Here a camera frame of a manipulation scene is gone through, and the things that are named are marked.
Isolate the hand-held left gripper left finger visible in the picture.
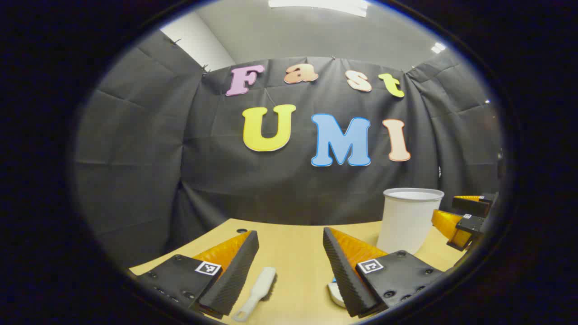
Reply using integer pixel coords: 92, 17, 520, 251
135, 230, 260, 320

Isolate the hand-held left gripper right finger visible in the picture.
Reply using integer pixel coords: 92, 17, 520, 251
322, 227, 445, 319

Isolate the white dustpan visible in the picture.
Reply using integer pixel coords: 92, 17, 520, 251
327, 282, 347, 309

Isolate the small white broom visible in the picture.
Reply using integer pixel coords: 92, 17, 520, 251
232, 267, 277, 323

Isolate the white garbage bin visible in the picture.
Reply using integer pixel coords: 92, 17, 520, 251
376, 188, 445, 255

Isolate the black backdrop cloth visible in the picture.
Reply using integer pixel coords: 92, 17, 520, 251
72, 29, 504, 271

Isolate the long ceiling light panel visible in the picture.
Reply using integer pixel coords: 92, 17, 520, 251
268, 0, 371, 18

